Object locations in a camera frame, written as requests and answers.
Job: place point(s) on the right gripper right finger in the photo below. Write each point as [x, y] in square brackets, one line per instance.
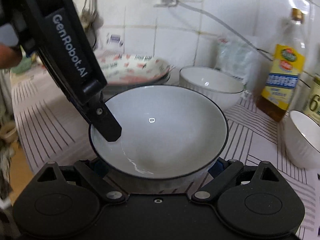
[223, 173]

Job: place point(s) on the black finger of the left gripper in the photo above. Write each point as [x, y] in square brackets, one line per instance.
[102, 119]

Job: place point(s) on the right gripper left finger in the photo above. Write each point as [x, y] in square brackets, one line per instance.
[92, 174]

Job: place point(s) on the pink carrot pattern plate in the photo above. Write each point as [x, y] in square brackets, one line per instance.
[130, 69]

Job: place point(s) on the white plate with sun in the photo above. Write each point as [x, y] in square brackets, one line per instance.
[164, 78]

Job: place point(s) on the grey bowl black rim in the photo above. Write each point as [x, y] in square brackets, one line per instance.
[170, 136]

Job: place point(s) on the small white bowl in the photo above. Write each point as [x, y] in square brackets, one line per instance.
[301, 136]

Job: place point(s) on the large white bowl black rim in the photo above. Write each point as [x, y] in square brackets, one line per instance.
[219, 87]

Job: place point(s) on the person's left hand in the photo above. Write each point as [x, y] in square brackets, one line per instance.
[9, 56]

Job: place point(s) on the striped white tablecloth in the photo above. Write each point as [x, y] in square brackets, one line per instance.
[50, 128]

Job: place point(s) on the clear vinegar bottle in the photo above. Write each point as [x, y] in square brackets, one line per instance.
[312, 105]

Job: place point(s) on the white salt bag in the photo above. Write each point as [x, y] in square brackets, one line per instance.
[234, 57]

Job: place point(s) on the yellow label cooking wine bottle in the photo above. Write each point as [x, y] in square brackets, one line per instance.
[287, 65]

